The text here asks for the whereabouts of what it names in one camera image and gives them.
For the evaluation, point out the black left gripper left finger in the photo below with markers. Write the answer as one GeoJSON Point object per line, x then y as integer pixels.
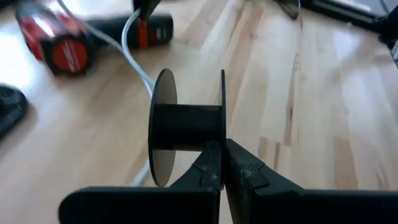
{"type": "Point", "coordinates": [140, 205]}

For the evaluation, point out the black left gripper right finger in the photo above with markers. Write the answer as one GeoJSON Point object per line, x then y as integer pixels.
{"type": "Point", "coordinates": [295, 207]}

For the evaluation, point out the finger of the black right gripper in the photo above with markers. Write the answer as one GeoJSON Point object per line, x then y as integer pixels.
{"type": "Point", "coordinates": [146, 7]}

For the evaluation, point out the black C-clamp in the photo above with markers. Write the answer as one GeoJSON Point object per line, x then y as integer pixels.
{"type": "Point", "coordinates": [11, 105]}

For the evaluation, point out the black aluminium table frame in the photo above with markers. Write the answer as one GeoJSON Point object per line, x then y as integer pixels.
{"type": "Point", "coordinates": [342, 16]}

